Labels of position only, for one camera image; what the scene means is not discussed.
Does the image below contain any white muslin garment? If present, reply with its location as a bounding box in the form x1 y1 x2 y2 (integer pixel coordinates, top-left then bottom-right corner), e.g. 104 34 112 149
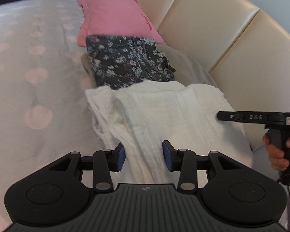
108 81 253 184

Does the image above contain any pink pillow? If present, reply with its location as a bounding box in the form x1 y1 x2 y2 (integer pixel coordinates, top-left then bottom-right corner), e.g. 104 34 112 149
77 0 164 47

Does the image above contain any dark floral folded garment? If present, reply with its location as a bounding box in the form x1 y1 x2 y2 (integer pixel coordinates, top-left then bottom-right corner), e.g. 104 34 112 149
86 35 176 90

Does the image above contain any person's right hand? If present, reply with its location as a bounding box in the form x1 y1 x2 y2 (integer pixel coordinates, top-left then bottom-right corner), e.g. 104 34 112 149
262 131 290 171

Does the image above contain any beige folded garment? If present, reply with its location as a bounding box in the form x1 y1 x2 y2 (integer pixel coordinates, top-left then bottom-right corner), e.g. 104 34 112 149
82 44 216 88

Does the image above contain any cream padded headboard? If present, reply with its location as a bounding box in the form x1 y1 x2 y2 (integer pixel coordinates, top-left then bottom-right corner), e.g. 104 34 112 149
113 0 290 153

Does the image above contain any white folded garment stack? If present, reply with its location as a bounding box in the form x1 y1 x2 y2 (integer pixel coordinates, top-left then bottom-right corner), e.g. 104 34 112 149
85 86 117 149

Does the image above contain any grey pink-dotted bed sheet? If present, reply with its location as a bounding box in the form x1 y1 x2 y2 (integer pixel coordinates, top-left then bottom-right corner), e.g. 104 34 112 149
0 0 103 231

